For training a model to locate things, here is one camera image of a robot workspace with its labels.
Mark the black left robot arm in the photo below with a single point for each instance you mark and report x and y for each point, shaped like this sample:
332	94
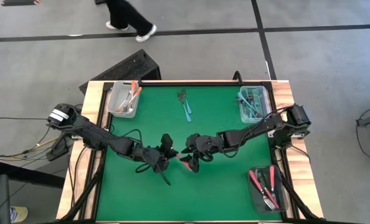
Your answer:
94	134

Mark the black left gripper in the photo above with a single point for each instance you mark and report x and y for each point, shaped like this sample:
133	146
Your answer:
155	155

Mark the black floor bar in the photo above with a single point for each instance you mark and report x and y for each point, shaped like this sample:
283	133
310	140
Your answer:
23	174

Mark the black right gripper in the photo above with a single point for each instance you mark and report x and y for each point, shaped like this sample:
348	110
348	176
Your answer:
203	147

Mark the light grey plastic bin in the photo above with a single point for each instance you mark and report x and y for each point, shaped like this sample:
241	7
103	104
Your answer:
113	96

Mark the person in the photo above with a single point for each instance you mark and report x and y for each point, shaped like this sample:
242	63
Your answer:
126	15

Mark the black bar orange end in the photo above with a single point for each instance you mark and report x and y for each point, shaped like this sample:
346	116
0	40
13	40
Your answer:
20	2

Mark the forks pair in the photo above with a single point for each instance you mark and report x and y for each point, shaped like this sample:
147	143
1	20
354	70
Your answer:
186	115

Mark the green table mat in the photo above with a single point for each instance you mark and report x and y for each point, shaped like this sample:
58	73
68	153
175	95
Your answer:
203	199

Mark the clear plastic bin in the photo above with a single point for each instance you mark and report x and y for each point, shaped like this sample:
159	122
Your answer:
265	93

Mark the yellow white packet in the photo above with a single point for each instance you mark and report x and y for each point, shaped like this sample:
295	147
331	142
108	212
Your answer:
18	214

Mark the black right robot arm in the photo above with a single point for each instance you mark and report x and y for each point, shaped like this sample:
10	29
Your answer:
256	129

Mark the dark grey plastic bin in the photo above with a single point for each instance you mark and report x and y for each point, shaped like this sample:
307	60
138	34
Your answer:
255	202

